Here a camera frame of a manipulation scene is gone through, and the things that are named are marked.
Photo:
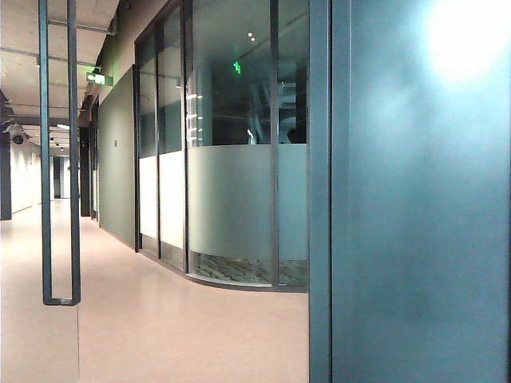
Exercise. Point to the white security camera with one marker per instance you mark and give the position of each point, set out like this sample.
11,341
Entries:
17,137

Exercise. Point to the curved frosted glass partition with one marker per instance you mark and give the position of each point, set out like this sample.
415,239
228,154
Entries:
231,199

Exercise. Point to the green illuminated exit sign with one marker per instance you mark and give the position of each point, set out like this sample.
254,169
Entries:
100,77

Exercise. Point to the grey metal door frame post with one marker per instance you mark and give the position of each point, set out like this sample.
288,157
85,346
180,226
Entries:
319,199

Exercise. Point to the frameless glass door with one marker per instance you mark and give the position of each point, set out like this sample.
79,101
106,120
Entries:
24,327

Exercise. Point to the grey ceiling pipe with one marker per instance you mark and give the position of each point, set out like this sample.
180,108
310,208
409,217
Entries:
85,27

